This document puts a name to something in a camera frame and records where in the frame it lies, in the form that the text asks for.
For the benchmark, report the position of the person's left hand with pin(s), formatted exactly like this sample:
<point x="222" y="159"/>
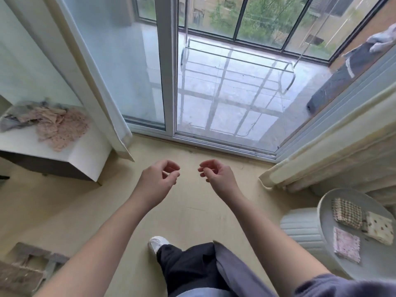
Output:
<point x="154" y="182"/>

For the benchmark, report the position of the person's right hand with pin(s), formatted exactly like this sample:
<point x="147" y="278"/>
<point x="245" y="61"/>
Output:
<point x="221" y="179"/>

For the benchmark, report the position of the brown checked cloth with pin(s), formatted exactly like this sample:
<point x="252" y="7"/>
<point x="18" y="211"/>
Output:
<point x="348" y="213"/>

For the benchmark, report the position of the cream polka dot cloths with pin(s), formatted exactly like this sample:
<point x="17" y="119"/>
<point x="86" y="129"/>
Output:
<point x="378" y="227"/>

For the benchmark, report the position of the person's right forearm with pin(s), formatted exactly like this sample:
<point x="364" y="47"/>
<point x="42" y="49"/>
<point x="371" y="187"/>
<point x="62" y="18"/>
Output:
<point x="275" y="244"/>

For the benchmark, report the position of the person's left forearm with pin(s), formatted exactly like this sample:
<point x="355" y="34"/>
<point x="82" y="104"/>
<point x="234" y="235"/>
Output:
<point x="93" y="250"/>

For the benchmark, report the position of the person's white shoe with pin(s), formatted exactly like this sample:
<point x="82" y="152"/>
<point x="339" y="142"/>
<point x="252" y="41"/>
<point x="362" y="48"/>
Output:
<point x="158" y="244"/>

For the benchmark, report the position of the person's black trouser leg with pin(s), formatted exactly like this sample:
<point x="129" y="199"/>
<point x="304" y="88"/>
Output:
<point x="198" y="269"/>

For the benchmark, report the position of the white round table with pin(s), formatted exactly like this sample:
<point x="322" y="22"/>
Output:
<point x="309" y="235"/>

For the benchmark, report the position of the white bundled curtain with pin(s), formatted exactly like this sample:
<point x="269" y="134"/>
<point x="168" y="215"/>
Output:
<point x="334" y="154"/>

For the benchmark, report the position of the black floor mat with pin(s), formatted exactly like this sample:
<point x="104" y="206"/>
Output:
<point x="4" y="178"/>

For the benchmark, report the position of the brown low stool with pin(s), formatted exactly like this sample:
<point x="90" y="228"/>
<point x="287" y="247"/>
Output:
<point x="25" y="272"/>

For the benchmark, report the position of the dark blue tarpaulin cover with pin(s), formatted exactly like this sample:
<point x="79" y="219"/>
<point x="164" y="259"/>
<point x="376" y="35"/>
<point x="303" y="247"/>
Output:
<point x="343" y="77"/>

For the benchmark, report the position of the white linen curtain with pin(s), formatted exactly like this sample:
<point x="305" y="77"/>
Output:
<point x="55" y="52"/>

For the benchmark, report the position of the white patterned cloth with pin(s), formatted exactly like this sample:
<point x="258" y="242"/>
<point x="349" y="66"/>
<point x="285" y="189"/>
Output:
<point x="385" y="40"/>

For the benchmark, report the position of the white sliding door frame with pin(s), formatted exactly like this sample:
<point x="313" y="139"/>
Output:
<point x="167" y="71"/>

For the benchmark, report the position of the dark balcony window frame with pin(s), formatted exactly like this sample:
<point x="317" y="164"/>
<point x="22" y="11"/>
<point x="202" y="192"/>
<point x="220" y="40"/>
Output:
<point x="278" y="24"/>

